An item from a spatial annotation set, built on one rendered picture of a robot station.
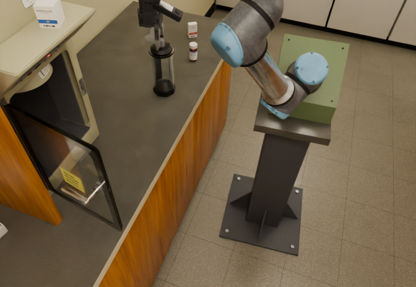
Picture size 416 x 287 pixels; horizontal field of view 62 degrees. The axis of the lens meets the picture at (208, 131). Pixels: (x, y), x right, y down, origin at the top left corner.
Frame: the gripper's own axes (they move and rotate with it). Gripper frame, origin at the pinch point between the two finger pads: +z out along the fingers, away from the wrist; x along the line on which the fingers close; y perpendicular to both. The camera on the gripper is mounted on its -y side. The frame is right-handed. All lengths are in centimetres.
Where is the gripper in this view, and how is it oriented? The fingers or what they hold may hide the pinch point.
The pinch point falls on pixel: (160, 42)
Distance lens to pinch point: 147.2
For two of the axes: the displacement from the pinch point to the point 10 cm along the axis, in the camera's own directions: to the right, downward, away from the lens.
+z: -0.3, 6.8, 7.4
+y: -10.0, -0.9, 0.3
